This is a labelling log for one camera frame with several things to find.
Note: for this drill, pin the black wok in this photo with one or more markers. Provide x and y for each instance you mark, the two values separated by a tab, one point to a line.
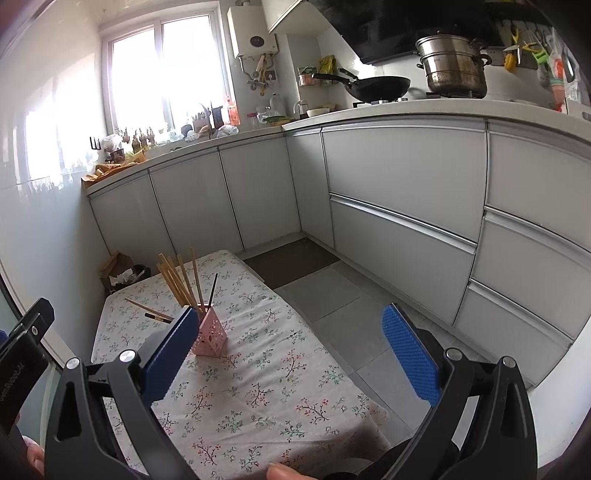
378	87

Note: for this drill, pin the person's left hand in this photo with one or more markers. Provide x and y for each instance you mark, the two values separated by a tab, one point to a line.
33	459

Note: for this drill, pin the wall shelf with packets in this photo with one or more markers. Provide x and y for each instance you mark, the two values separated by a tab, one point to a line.
318	74

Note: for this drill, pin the black range hood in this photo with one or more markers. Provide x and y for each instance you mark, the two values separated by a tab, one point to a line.
392	27

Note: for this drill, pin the utensil holder on counter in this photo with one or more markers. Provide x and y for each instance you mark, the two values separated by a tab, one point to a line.
202	121

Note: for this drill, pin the red label bottle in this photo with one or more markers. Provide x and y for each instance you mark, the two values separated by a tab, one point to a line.
232	110

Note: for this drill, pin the single bamboo chopstick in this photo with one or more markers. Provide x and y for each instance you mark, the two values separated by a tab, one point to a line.
147	308

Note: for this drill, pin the pink perforated chopstick holder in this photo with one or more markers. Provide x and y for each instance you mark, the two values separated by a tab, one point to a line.
212	337

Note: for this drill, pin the group of bamboo chopsticks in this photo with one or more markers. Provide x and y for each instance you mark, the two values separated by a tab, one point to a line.
196	277

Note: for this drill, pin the steel steamer pot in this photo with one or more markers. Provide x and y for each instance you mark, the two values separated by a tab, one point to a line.
455	64

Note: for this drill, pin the cardboard box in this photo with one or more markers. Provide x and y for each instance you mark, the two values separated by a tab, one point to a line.
115	272

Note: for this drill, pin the yellow cloth pile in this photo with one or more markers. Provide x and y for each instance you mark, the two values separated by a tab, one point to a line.
111	168

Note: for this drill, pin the black chopstick with yellow band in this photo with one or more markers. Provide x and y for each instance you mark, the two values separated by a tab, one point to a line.
213	290

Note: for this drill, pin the brown floor mat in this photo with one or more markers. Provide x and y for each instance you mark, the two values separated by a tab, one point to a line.
291	263

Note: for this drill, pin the white kitchen countertop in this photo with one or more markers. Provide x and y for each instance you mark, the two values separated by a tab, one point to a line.
461	108

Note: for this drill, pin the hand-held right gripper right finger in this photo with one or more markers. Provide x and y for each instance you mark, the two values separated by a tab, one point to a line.
408	360

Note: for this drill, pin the white wall water heater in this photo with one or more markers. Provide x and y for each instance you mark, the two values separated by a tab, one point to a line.
254	32

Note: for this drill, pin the black bin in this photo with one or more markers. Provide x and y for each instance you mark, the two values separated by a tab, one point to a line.
141	272

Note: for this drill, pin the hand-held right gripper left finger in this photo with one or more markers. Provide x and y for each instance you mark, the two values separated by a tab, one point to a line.
171	355

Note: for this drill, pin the black tipped chopstick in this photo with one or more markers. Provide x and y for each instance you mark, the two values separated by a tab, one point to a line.
154	316

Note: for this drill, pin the kitchen window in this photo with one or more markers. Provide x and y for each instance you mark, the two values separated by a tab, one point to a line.
161	74

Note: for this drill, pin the wall rack of kitchen tools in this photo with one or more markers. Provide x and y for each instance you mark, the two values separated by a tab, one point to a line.
535	50

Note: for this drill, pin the person's right hand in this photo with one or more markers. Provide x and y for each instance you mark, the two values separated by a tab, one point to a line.
286	473

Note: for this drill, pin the gas stove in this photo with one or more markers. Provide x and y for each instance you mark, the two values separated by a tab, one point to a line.
415	99

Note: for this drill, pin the white bowl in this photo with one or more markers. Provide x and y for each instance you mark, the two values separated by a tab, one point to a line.
318	111

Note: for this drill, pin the small black rack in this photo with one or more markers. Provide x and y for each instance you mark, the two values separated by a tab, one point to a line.
95	143

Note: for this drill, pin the white plastic jug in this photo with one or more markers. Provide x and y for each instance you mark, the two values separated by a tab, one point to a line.
277	105

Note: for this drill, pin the floral tablecloth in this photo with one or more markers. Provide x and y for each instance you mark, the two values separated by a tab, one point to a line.
277	369

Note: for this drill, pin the glass jar with red lid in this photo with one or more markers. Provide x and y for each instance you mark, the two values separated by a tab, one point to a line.
252	121

